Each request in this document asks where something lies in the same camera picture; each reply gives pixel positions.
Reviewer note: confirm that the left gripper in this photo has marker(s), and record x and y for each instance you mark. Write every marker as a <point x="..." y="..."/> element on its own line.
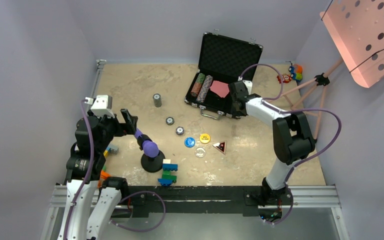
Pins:
<point x="122" y="129"/>

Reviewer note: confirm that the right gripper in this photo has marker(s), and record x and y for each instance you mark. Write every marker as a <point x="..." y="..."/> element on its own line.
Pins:
<point x="235" y="111"/>

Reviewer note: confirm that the triangular all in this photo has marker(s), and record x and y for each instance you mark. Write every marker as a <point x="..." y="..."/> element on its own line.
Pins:
<point x="221" y="146"/>

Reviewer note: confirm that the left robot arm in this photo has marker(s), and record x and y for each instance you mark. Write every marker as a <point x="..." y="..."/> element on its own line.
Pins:
<point x="88" y="206"/>

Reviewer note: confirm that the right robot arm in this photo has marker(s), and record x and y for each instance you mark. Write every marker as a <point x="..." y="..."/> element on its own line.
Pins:
<point x="292" y="139"/>

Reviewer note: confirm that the red toy card pack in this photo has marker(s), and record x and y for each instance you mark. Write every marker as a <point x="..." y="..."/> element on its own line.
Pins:
<point x="286" y="78"/>

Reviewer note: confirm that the pink playing card deck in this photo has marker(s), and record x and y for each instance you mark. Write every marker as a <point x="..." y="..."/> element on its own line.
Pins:
<point x="220" y="88"/>

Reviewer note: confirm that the grey toy brick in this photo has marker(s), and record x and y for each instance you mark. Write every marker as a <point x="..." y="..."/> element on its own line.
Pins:
<point x="112" y="149"/>

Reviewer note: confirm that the purple handheld massager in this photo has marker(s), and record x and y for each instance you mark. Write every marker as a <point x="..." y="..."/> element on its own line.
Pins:
<point x="149" y="148"/>

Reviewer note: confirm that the tall grey chip stack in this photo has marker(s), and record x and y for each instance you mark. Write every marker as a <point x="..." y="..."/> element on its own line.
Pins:
<point x="157" y="100"/>

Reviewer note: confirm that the black aluminium poker case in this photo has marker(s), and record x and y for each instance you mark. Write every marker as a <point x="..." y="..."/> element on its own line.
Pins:
<point x="224" y="58"/>

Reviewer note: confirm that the fifty value poker chip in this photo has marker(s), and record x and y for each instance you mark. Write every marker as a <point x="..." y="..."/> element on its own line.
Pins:
<point x="169" y="120"/>

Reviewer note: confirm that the green and red chip row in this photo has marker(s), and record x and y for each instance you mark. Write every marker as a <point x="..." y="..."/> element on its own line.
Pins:
<point x="197" y="85"/>

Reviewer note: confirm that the ten value poker chip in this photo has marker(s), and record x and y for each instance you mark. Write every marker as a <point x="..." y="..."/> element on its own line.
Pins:
<point x="179" y="130"/>

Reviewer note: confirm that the yellow big blind button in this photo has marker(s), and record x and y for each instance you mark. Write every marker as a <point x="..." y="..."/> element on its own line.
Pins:
<point x="204" y="138"/>

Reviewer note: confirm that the orange toy piece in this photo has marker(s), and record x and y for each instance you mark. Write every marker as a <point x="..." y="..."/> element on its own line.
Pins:
<point x="104" y="175"/>

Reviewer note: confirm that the blue dealer button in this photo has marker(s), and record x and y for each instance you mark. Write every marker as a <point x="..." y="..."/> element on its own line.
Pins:
<point x="189" y="142"/>

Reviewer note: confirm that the colourful toy car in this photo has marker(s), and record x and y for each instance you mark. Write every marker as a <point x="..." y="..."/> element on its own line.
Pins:
<point x="296" y="72"/>

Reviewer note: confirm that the blue green toy brick stack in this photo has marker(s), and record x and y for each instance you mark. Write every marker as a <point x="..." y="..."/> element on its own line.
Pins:
<point x="168" y="178"/>

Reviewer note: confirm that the clear plastic button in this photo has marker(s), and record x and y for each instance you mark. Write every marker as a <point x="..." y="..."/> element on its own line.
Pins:
<point x="200" y="152"/>

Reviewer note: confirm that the black base bar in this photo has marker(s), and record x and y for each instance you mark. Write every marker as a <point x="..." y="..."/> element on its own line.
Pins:
<point x="244" y="200"/>

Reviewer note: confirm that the pink music stand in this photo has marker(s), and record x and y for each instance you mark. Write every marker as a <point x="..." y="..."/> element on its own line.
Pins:
<point x="343" y="60"/>

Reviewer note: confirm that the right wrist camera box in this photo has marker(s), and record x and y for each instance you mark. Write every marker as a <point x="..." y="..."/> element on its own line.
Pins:
<point x="247" y="83"/>

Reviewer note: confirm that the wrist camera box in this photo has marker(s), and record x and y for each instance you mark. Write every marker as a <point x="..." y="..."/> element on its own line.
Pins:
<point x="101" y="106"/>
<point x="247" y="83"/>

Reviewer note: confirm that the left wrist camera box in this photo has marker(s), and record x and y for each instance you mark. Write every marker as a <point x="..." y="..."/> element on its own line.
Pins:
<point x="101" y="106"/>

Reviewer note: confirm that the aluminium table frame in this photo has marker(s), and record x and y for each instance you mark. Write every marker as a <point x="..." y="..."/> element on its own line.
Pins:
<point x="302" y="196"/>

